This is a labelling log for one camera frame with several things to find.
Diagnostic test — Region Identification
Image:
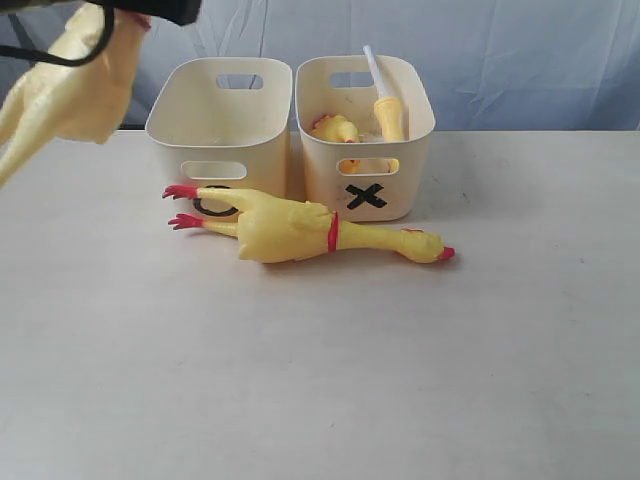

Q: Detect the cream bin marked O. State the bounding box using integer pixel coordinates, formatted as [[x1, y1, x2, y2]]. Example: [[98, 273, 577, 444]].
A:
[[145, 57, 293, 197]]

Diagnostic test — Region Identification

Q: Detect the cream bin marked X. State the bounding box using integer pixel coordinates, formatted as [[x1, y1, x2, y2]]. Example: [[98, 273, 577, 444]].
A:
[[295, 55, 435, 222]]

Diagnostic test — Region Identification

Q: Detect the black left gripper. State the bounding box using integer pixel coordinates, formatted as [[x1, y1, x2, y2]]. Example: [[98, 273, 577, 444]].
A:
[[87, 0, 201, 25]]

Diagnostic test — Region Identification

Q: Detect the headless rubber chicken body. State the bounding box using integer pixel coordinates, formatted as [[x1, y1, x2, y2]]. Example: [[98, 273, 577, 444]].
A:
[[309, 113, 401, 176]]

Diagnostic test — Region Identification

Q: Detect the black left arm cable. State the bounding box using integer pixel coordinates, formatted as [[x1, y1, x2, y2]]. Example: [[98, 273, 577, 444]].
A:
[[0, 5, 119, 67]]

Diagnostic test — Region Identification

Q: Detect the chicken neck with white squeaker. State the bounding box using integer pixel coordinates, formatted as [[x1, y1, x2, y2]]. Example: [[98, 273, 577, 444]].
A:
[[363, 45, 404, 142]]

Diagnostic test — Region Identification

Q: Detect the yellow rubber chicken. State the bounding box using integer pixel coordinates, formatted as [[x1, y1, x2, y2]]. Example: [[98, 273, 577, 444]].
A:
[[162, 184, 455, 264], [1, 9, 151, 183]]

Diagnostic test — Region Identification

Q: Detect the blue-grey backdrop curtain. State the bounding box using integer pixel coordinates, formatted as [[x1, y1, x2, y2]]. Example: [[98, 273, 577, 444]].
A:
[[0, 0, 640, 132]]

